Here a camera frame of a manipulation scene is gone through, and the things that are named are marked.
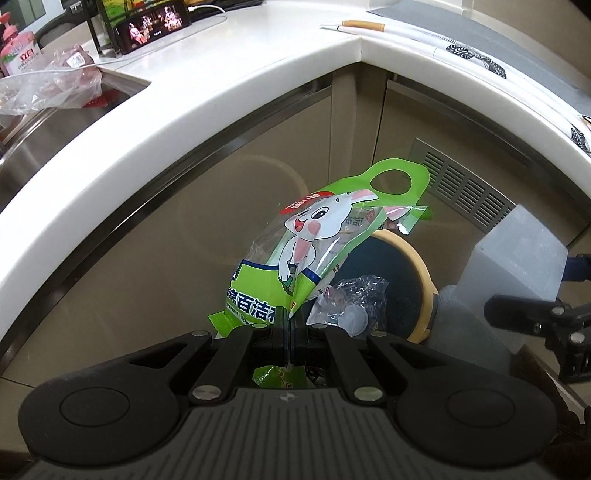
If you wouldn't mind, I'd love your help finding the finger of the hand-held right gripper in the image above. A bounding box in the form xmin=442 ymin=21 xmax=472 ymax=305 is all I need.
xmin=564 ymin=253 xmax=591 ymax=283
xmin=485 ymin=294 xmax=591 ymax=383

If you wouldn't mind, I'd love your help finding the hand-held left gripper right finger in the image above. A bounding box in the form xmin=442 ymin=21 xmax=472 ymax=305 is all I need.
xmin=289 ymin=318 xmax=459 ymax=403

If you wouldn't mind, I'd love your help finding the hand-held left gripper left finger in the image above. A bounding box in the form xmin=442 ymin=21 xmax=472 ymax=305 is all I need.
xmin=117 ymin=318 xmax=290 ymax=403

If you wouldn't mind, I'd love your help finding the translucent plastic box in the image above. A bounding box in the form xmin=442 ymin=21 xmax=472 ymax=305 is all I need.
xmin=457 ymin=203 xmax=570 ymax=352

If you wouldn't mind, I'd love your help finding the clear plastic bag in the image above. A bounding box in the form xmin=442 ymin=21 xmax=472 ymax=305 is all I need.
xmin=307 ymin=274 xmax=389 ymax=340

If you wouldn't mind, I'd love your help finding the green rabbit print package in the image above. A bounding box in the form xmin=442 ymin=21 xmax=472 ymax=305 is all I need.
xmin=208 ymin=158 xmax=435 ymax=388

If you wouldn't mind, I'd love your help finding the blue waste bin cream rim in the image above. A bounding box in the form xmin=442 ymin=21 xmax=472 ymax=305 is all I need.
xmin=339 ymin=228 xmax=440 ymax=346

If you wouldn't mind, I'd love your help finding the metal vent grille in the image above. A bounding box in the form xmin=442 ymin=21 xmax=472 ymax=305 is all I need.
xmin=409 ymin=137 xmax=515 ymax=232

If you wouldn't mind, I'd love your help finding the steel sink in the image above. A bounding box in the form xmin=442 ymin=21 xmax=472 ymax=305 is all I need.
xmin=0 ymin=69 xmax=153 ymax=213

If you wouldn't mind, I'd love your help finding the smartphone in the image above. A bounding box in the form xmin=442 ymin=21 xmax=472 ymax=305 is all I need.
xmin=115 ymin=0 xmax=191 ymax=51

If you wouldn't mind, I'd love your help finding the clear bag of meat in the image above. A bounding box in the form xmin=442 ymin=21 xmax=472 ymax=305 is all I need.
xmin=0 ymin=44 xmax=103 ymax=116

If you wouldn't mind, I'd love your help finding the pink soap bottle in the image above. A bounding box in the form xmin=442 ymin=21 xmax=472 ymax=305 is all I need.
xmin=0 ymin=11 xmax=44 ymax=77

